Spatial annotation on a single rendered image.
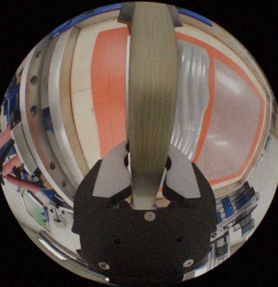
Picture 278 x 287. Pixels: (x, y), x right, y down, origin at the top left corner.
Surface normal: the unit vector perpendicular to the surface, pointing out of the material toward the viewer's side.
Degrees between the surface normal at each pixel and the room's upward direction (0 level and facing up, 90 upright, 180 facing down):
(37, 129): 90
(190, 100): 34
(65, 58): 90
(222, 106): 0
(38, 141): 90
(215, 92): 0
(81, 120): 0
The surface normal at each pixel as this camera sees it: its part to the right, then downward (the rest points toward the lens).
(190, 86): -0.54, 0.48
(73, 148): 1.00, 0.04
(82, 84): -0.04, 0.53
